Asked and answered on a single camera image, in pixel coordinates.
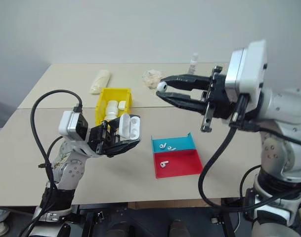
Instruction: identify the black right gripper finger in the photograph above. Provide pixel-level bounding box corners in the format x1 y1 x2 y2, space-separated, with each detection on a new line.
156 91 208 115
159 74 212 92

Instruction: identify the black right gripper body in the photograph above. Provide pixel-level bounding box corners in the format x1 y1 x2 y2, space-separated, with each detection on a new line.
200 65 240 133

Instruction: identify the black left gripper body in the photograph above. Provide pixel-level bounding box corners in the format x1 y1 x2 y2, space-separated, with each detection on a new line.
86 120 123 156

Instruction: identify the yellow plastic bin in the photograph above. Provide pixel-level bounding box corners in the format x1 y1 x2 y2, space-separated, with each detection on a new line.
94 87 133 126

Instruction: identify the small clear bottle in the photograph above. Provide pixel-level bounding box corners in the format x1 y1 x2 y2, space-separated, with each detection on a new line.
188 52 199 75

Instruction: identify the clear bag of snacks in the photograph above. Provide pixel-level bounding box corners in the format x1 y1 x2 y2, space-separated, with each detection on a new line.
142 70 166 89

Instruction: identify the blue open tray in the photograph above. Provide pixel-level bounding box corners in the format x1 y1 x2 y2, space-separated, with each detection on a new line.
150 132 197 153

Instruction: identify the cream-coloured soft packet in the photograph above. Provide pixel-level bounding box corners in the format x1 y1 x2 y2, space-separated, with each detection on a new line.
89 69 112 95

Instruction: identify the red open tray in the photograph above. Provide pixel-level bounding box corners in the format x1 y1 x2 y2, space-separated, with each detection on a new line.
152 149 204 179

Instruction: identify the dark rounded shape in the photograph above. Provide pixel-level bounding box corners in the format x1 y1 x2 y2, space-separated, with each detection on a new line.
168 218 189 237
106 221 128 237

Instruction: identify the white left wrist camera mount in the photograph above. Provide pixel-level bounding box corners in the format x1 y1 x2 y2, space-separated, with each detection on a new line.
58 110 89 143

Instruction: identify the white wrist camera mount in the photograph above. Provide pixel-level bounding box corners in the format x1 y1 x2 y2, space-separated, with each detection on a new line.
58 110 89 143
224 39 268 96

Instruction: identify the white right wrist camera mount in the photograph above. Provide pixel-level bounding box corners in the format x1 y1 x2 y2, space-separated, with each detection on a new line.
224 39 268 96

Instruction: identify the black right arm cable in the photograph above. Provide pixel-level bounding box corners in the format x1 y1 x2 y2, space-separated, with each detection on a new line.
198 118 301 208

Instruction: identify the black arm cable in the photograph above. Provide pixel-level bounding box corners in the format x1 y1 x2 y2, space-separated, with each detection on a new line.
198 118 301 208
18 89 84 237

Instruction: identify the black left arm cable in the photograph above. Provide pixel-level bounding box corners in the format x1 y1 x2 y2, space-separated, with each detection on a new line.
18 89 84 237

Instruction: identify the black table frame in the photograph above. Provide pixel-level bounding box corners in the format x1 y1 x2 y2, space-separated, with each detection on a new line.
72 197 242 237

